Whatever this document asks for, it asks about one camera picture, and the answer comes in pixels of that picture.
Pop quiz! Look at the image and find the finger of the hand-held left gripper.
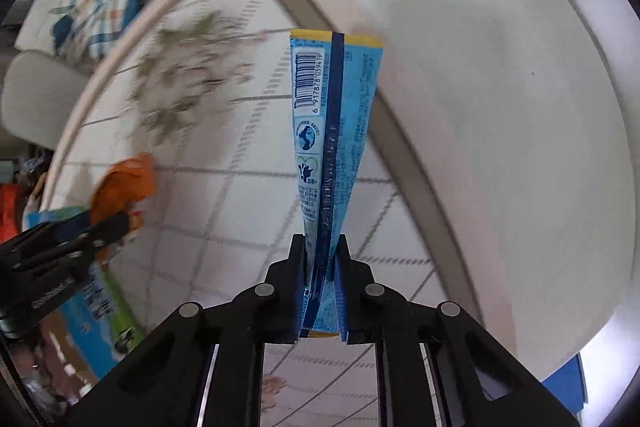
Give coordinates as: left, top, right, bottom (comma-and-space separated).
60, 213, 132, 269
17, 211, 94, 253

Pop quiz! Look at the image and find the orange snack packet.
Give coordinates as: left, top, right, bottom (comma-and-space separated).
90, 153, 155, 263

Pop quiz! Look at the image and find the grey tall-back chair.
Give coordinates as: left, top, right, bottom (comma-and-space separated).
0, 49, 93, 148

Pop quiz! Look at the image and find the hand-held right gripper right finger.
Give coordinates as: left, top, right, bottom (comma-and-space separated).
332, 233, 581, 427

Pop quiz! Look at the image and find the long blue snack packet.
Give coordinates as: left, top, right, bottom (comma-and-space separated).
290, 29, 385, 340

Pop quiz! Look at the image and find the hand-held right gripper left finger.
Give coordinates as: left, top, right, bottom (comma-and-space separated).
67, 233, 307, 427

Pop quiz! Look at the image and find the cardboard box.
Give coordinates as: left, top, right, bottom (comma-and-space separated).
27, 204, 146, 383

